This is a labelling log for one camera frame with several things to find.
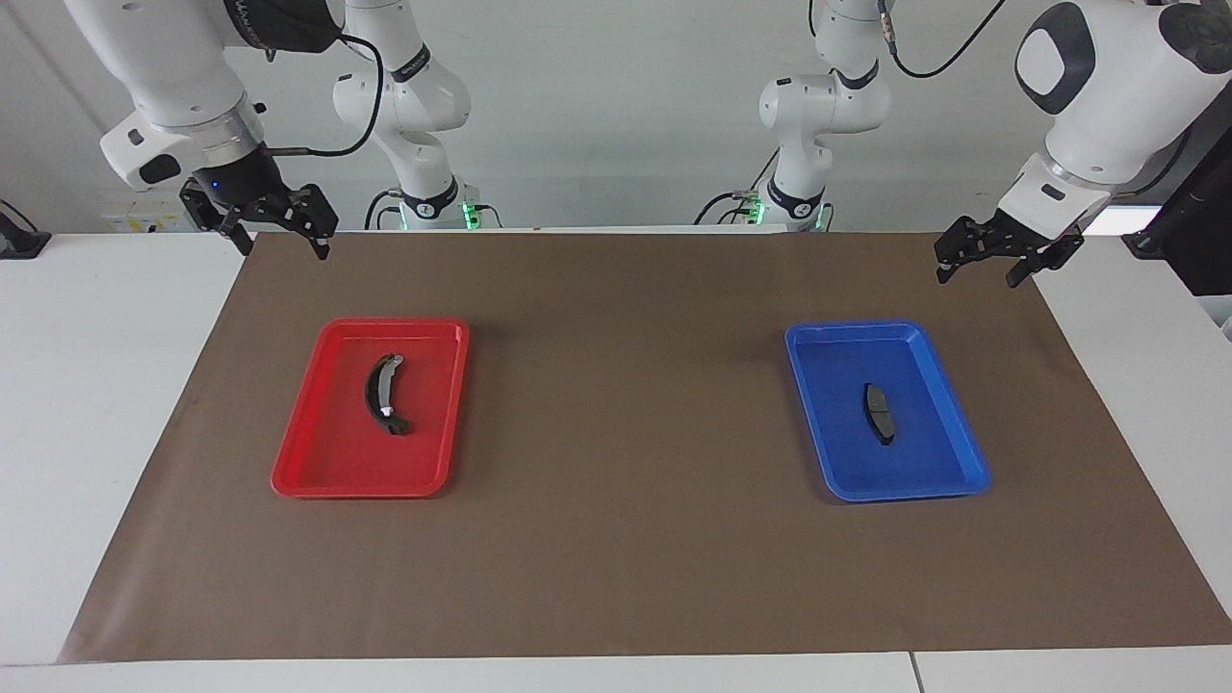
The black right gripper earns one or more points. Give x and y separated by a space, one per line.
241 188

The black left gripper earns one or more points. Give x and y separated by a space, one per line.
1020 236

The curved dark brake shoe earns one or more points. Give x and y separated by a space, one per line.
371 390

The small dark brake pad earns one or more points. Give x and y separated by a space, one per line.
878 414

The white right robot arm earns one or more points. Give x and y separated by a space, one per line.
164 67

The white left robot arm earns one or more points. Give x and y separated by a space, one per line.
1107 96

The blue plastic tray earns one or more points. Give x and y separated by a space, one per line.
924 462

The black table clamp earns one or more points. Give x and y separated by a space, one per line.
19 243

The red plastic tray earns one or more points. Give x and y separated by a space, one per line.
337 452

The brown paper mat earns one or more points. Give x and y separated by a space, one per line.
616 558

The white wall socket box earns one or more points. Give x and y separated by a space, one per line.
144 219

